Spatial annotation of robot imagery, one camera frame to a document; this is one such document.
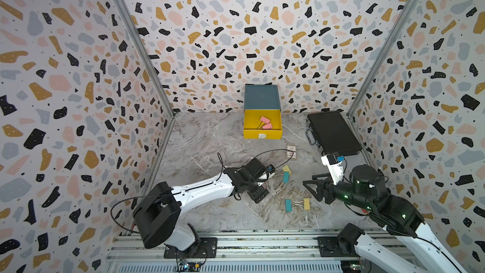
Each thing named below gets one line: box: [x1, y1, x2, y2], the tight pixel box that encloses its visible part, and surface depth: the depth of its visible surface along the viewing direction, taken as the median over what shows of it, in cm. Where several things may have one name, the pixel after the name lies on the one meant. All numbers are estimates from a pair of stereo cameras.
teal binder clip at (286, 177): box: [282, 171, 290, 184], surface depth 94 cm
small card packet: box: [286, 144, 297, 159], surface depth 105 cm
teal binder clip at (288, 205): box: [285, 199, 293, 213], surface depth 87 cm
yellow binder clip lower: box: [303, 197, 311, 211], surface depth 85 cm
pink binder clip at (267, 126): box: [261, 122, 273, 130], surface depth 97 cm
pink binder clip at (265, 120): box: [258, 115, 271, 127], surface depth 99 cm
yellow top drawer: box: [243, 109, 283, 140], surface depth 97 cm
